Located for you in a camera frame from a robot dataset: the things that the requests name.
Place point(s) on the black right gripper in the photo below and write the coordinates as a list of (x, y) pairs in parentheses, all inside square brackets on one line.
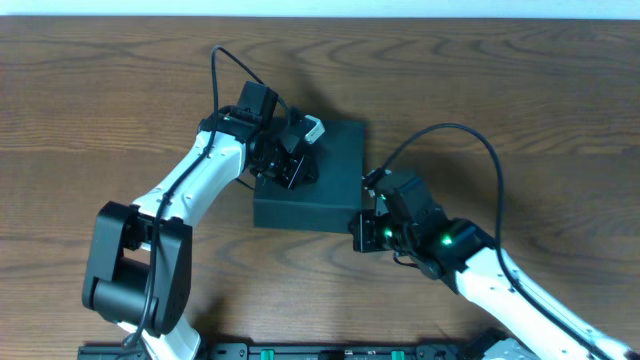
[(360, 232)]

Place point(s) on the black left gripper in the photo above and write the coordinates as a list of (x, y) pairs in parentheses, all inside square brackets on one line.
[(298, 170)]

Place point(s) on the dark green cardboard box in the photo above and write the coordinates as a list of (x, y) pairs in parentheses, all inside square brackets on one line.
[(328, 204)]

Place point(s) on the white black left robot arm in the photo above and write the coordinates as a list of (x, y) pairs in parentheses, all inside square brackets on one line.
[(138, 274)]

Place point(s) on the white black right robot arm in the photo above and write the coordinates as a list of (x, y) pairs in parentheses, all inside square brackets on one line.
[(471, 263)]

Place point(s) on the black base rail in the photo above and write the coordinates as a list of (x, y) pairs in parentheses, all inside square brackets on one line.
[(479, 349)]

